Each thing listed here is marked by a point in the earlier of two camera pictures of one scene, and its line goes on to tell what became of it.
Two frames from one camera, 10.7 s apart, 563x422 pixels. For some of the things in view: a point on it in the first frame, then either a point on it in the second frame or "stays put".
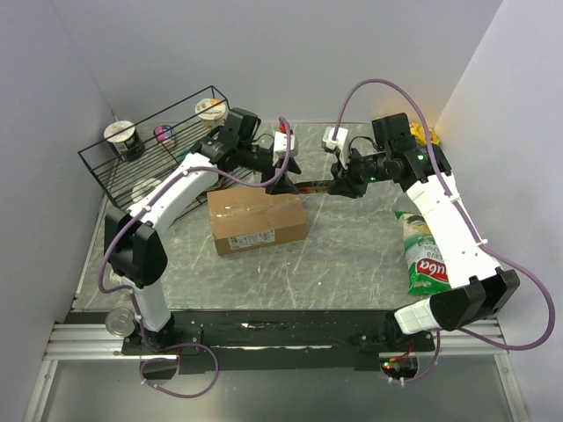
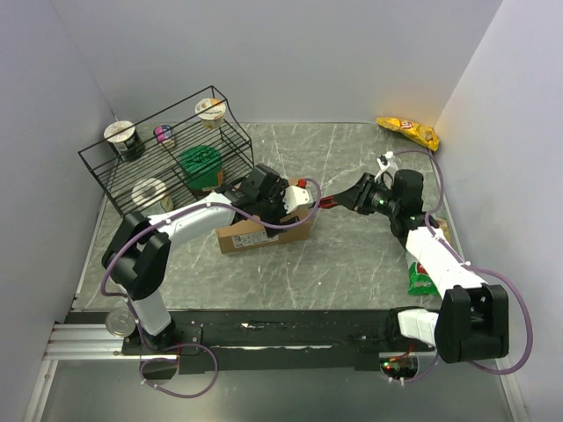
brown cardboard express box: (250, 219) stays put
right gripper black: (343, 182) -> (351, 198)
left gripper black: (283, 185) -> (271, 222)
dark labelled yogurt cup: (127, 143) stays put
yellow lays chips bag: (419, 132) stays put
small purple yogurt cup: (164, 134) stays put
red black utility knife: (312, 187) -> (326, 201)
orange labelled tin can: (120, 322) stays put
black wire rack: (123, 162) stays put
